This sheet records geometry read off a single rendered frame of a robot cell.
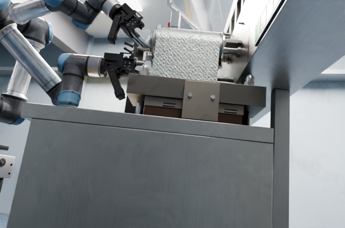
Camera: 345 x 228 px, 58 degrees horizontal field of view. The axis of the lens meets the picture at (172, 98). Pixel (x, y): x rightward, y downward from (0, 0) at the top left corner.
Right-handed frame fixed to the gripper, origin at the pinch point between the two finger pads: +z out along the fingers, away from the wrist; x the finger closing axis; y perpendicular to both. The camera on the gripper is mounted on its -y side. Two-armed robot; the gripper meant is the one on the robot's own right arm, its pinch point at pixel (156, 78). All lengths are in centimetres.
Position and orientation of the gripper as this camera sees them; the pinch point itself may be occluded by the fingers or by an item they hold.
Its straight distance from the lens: 112.0
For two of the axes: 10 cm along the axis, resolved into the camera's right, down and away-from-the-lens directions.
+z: 9.9, 1.0, -0.3
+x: 0.0, 2.6, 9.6
